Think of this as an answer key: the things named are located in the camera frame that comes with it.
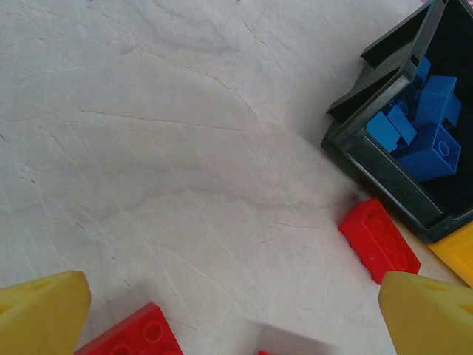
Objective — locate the long red lego brick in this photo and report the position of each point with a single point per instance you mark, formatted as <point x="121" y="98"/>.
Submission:
<point x="377" y="236"/>
<point x="136" y="336"/>
<point x="264" y="353"/>

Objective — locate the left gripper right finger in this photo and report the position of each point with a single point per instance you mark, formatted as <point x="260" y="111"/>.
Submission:
<point x="432" y="318"/>

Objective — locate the short blue lego brick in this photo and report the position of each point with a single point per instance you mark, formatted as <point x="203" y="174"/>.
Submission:
<point x="438" y="96"/>
<point x="423" y="70"/>
<point x="404" y="124"/>
<point x="382" y="131"/>

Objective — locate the long blue lego brick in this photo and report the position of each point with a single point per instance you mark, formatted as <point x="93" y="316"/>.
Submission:
<point x="425" y="159"/>

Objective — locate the black plastic bin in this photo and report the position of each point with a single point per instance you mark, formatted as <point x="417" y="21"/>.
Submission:
<point x="388" y="177"/>

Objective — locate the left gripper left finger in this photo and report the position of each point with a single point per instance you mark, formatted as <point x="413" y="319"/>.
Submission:
<point x="37" y="318"/>

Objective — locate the orange plastic bin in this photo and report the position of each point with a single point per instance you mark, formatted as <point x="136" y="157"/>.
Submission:
<point x="458" y="247"/>

